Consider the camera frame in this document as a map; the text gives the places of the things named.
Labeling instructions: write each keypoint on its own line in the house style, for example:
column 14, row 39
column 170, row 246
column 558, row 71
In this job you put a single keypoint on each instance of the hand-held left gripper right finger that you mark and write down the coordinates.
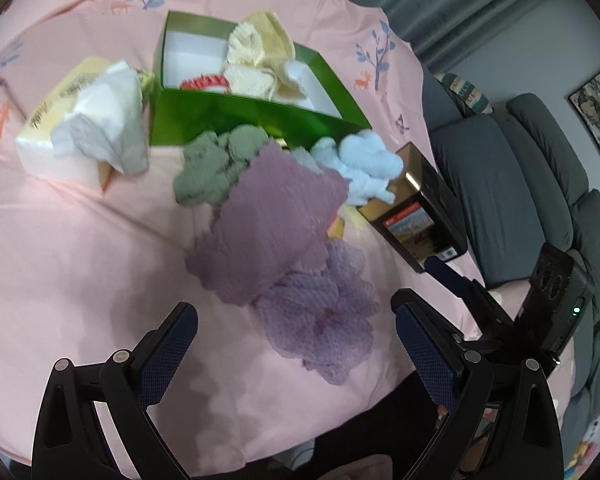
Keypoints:
column 425, row 355

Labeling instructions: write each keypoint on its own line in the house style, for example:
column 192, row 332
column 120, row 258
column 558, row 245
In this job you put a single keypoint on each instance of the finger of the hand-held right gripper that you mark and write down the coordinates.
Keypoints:
column 450, row 277

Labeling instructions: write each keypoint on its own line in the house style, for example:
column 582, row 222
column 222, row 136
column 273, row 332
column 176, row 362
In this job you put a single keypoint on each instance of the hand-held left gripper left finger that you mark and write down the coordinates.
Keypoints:
column 167, row 355

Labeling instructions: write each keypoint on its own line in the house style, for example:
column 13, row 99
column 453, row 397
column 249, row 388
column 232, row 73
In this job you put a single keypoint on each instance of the purple mesh cloth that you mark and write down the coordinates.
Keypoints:
column 320, row 330

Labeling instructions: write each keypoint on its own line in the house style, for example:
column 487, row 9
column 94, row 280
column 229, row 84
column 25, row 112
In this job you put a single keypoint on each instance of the light blue plush towel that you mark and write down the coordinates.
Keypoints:
column 365, row 160

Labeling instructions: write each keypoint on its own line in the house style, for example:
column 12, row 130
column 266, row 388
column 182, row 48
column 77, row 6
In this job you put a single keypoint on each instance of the purple waffle cloth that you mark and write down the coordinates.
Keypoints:
column 270, row 220

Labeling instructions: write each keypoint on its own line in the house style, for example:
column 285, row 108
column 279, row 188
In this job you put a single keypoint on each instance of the grey cloth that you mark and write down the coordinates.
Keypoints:
column 307, row 160

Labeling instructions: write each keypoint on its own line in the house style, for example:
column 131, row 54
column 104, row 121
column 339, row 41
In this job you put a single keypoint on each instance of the green-grey towel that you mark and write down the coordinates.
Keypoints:
column 205, row 170

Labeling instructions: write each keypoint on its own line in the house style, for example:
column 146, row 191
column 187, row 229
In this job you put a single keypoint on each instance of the green cardboard box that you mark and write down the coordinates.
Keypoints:
column 205, row 120

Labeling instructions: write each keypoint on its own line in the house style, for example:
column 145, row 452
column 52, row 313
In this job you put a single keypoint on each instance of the person's dark pants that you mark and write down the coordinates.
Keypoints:
column 380, row 425

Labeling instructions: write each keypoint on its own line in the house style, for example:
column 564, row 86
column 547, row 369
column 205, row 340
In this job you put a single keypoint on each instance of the black and gold tin box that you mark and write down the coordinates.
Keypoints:
column 430, row 195

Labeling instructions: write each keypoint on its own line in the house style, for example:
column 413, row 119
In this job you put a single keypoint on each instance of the grey sofa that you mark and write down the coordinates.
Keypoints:
column 505, row 185

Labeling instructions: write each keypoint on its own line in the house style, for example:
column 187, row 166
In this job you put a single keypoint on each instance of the pink printed tablecloth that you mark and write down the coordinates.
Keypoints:
column 80, row 260

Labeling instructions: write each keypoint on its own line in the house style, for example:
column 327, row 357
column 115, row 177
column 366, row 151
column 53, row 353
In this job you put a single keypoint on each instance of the cartoon printed cushion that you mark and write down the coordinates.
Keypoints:
column 592, row 435

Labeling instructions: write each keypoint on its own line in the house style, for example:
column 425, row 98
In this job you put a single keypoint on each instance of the green patterned cushion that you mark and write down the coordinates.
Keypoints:
column 467, row 95

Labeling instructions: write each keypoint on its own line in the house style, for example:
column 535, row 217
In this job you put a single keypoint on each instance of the yellow tissue pack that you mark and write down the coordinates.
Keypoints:
column 40, row 135

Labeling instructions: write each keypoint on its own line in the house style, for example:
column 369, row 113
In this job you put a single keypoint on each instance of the red and white cloth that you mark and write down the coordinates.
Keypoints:
column 205, row 82

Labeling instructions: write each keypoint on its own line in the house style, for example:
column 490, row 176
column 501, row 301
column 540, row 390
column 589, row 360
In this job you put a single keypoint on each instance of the grey curtain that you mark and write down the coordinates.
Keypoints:
column 430, row 0

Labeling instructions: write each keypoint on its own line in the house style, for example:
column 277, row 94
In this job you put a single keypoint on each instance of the yellow knit towel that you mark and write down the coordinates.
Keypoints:
column 260, row 55

